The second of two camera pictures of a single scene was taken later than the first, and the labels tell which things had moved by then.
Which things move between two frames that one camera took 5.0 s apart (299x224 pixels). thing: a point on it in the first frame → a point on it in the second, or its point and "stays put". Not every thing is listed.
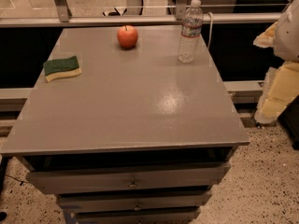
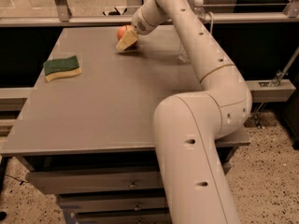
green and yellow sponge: [57, 68] stays put
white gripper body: [289, 35] → [142, 24]
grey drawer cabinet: [135, 137] stays put
